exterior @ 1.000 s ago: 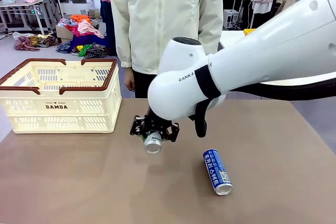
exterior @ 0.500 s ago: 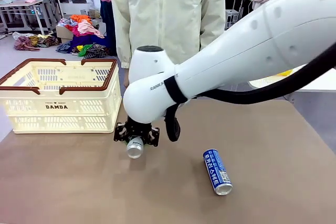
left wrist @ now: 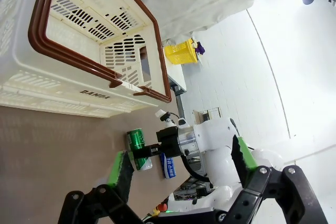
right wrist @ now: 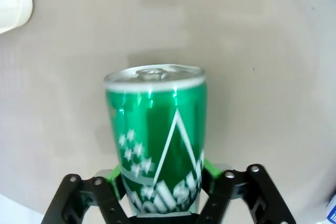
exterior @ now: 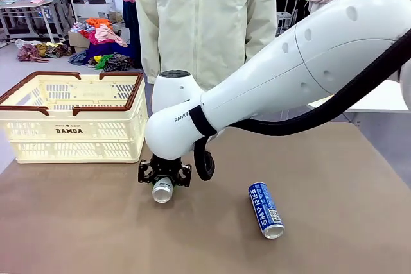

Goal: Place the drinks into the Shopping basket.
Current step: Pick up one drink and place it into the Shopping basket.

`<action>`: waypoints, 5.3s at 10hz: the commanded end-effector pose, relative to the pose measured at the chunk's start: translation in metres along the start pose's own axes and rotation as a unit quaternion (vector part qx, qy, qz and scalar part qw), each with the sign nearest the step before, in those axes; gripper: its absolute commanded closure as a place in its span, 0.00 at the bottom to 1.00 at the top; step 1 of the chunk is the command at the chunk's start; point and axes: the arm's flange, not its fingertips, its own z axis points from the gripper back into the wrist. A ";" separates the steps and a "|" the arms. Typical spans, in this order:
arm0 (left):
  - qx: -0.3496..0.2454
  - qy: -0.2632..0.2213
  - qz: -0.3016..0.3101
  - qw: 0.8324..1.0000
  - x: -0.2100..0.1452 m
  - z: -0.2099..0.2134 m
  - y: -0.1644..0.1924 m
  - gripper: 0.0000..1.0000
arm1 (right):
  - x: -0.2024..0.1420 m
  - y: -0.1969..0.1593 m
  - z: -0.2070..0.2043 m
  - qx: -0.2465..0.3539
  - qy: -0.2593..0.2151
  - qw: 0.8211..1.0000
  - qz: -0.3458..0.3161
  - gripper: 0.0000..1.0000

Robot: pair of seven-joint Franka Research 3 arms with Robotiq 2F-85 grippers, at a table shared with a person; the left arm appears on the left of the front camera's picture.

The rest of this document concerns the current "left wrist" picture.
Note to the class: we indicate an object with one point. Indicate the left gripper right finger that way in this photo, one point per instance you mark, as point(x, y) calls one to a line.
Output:
point(244, 161)

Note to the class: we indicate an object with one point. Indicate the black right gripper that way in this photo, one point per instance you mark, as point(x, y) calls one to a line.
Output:
point(169, 140)

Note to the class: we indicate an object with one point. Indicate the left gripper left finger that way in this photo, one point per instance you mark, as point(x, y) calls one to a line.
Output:
point(123, 176)

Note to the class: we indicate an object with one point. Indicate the green drink can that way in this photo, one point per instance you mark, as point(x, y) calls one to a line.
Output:
point(137, 140)

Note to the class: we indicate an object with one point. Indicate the blue drink can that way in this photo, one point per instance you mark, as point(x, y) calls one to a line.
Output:
point(169, 167)

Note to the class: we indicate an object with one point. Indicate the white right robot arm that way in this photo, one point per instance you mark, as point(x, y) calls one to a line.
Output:
point(218, 134)

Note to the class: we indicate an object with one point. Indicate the yellow plastic basket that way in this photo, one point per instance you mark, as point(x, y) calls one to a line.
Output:
point(181, 53)

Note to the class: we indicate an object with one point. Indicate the cream plastic shopping basket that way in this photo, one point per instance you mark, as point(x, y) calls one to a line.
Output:
point(39, 64)

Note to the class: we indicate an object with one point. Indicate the red emergency stop button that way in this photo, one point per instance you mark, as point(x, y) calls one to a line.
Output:
point(163, 205)

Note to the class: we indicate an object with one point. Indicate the white side table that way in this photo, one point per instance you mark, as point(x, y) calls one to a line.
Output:
point(177, 75)

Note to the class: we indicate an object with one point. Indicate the purple item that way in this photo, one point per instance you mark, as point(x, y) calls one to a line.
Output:
point(200, 48)

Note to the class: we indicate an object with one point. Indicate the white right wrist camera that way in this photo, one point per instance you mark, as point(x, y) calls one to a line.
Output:
point(168, 119)

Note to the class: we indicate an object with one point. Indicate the light wooden frame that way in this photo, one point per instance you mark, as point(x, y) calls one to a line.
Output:
point(199, 117)

